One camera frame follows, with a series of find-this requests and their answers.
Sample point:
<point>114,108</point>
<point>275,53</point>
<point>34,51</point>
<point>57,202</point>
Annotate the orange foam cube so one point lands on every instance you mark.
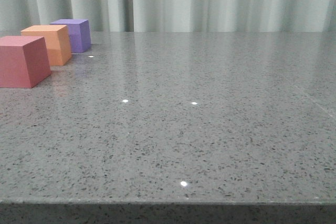
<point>56,39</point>

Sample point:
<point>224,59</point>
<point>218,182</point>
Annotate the purple foam cube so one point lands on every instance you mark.
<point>79,33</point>

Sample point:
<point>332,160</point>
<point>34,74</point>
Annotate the pale green curtain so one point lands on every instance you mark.
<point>175,15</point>

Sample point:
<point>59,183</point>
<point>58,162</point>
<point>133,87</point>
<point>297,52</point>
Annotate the pink foam cube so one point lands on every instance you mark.
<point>24,61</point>

